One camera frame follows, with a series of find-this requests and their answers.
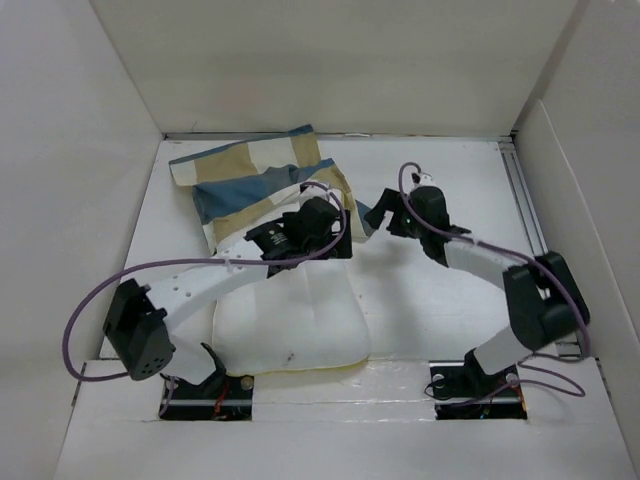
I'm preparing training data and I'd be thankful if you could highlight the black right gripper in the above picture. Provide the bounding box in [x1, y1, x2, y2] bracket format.
[362, 187, 427, 239]

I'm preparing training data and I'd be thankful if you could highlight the white pillow yellow edge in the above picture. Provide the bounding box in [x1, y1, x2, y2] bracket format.
[212, 260, 371, 376]

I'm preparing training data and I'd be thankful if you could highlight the plaid beige blue pillowcase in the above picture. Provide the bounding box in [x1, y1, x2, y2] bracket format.
[169, 124, 373, 253]

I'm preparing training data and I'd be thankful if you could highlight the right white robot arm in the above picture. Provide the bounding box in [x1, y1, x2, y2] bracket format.
[364, 186, 590, 400]

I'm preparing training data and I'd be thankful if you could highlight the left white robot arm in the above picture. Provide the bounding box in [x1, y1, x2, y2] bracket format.
[103, 196, 352, 397]

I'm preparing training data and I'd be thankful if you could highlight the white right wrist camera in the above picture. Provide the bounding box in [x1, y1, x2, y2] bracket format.
[411, 171, 436, 189]

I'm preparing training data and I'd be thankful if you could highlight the aluminium rail right side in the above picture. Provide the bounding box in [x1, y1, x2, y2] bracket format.
[498, 139, 583, 361]

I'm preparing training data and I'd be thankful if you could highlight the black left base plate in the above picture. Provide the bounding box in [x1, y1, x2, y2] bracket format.
[158, 375, 255, 422]

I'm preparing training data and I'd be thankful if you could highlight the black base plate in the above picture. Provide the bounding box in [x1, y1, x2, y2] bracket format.
[158, 375, 255, 422]
[424, 362, 527, 421]

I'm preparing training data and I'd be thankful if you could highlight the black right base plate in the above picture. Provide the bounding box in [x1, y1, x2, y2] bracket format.
[424, 362, 527, 421]

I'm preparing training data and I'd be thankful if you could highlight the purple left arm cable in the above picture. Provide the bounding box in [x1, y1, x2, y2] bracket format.
[60, 180, 351, 419]

